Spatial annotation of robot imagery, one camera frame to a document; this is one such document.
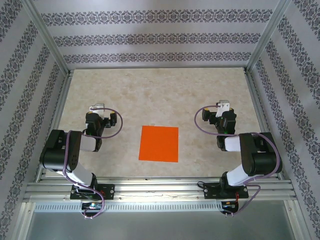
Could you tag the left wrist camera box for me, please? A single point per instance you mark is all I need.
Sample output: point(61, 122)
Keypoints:
point(98, 108)

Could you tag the long aluminium base rail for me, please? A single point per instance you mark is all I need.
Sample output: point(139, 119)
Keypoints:
point(160, 191)

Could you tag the aluminium corner post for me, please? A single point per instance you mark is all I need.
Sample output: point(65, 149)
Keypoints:
point(266, 37)
point(48, 37)

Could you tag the orange paper sheet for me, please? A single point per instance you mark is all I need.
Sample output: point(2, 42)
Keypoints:
point(159, 143)

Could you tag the small circuit board with LED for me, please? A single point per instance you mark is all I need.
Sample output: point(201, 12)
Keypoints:
point(228, 204)
point(92, 205)

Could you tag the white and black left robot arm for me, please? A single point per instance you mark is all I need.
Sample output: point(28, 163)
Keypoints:
point(60, 152)

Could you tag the aluminium side rail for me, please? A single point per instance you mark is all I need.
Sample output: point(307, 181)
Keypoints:
point(56, 120)
point(257, 100)

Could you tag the short aluminium frame post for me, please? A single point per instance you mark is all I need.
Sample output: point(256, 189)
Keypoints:
point(297, 225)
point(22, 225)

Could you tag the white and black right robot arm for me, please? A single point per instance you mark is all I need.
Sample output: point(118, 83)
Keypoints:
point(260, 155)

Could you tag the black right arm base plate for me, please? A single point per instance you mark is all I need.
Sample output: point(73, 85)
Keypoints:
point(211, 191)

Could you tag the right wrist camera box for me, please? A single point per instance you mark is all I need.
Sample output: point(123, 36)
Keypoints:
point(223, 106)

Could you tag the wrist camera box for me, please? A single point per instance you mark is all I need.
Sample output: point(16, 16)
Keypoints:
point(223, 106)
point(98, 108)

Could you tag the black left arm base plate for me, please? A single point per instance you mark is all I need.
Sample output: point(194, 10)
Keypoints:
point(108, 191)

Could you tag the grey metal shelf panel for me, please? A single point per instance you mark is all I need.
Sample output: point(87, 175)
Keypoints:
point(160, 227)

